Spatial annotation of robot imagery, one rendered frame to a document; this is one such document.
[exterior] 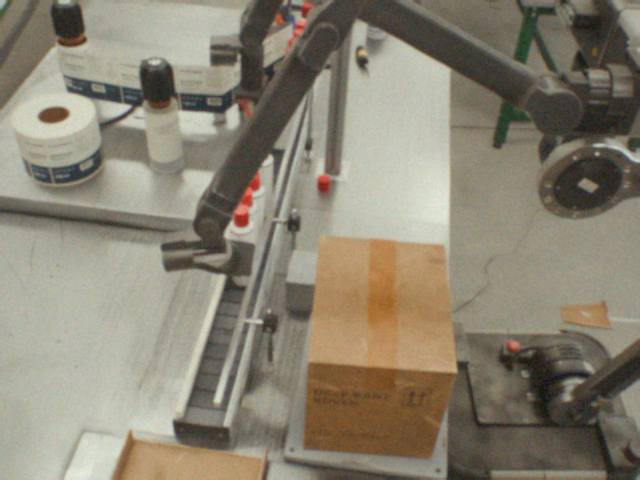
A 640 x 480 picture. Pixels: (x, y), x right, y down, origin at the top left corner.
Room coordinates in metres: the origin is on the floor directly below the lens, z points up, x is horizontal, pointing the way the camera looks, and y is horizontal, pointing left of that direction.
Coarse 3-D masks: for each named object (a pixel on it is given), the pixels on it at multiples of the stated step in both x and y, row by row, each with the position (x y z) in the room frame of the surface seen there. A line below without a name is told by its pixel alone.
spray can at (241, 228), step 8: (240, 208) 1.11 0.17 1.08; (240, 216) 1.09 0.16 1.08; (248, 216) 1.10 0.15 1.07; (232, 224) 1.11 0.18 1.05; (240, 224) 1.09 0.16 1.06; (248, 224) 1.10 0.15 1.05; (232, 232) 1.09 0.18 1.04; (240, 232) 1.09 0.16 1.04; (248, 232) 1.09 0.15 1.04; (240, 240) 1.08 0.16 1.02; (248, 240) 1.09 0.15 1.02; (232, 280) 1.10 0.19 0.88; (240, 280) 1.08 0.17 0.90
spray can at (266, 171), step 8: (272, 160) 1.34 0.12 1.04; (264, 168) 1.32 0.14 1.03; (272, 168) 1.33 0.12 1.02; (264, 176) 1.32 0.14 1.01; (272, 176) 1.33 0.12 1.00; (264, 184) 1.32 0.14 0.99; (272, 184) 1.33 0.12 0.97; (264, 192) 1.32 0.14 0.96; (272, 192) 1.33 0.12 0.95; (264, 200) 1.32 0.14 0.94; (264, 208) 1.31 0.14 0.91; (264, 216) 1.32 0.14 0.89
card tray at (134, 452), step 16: (128, 432) 0.71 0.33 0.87; (128, 448) 0.70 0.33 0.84; (144, 448) 0.70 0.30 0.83; (160, 448) 0.71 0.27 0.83; (176, 448) 0.71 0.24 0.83; (192, 448) 0.71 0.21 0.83; (128, 464) 0.67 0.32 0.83; (144, 464) 0.67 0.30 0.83; (160, 464) 0.67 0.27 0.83; (176, 464) 0.68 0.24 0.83; (192, 464) 0.68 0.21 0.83; (208, 464) 0.68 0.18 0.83; (224, 464) 0.68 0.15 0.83; (240, 464) 0.68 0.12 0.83; (256, 464) 0.69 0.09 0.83
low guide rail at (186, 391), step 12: (216, 288) 1.04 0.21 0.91; (216, 300) 1.01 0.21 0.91; (204, 324) 0.94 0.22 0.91; (204, 336) 0.91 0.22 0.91; (204, 348) 0.90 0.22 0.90; (192, 360) 0.85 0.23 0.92; (192, 372) 0.82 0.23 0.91; (192, 384) 0.81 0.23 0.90; (180, 396) 0.77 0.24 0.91; (180, 408) 0.74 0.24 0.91
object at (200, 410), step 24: (288, 168) 1.52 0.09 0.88; (264, 264) 1.16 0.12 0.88; (240, 288) 1.08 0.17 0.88; (216, 312) 1.01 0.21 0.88; (216, 336) 0.94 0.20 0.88; (216, 360) 0.88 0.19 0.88; (240, 360) 0.89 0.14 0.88; (216, 384) 0.83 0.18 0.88; (192, 408) 0.77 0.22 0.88; (216, 408) 0.77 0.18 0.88
